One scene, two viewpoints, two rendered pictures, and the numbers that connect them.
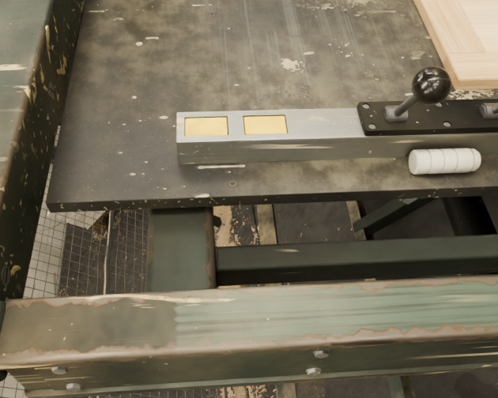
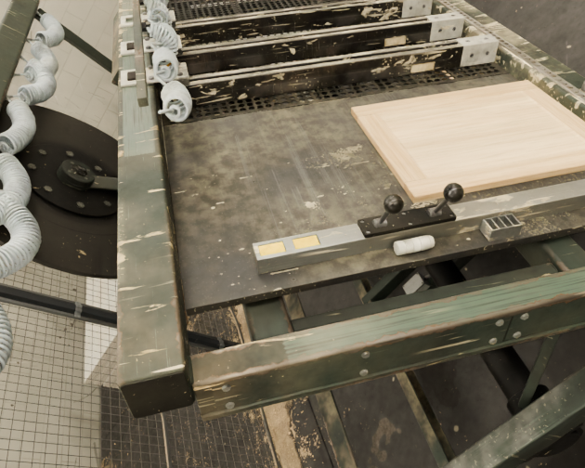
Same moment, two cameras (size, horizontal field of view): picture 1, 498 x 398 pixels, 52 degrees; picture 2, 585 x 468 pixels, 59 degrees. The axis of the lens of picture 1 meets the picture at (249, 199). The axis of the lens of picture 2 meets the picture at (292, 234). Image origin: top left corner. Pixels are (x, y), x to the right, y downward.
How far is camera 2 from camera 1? 42 cm
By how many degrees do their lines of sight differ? 12
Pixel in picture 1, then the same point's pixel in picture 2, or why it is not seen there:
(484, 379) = not seen: hidden behind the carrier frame
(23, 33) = (155, 213)
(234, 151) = (291, 260)
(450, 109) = (410, 214)
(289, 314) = (344, 335)
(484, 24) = (424, 161)
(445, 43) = (402, 176)
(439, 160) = (410, 244)
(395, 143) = (383, 240)
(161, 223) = (254, 311)
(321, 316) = (361, 332)
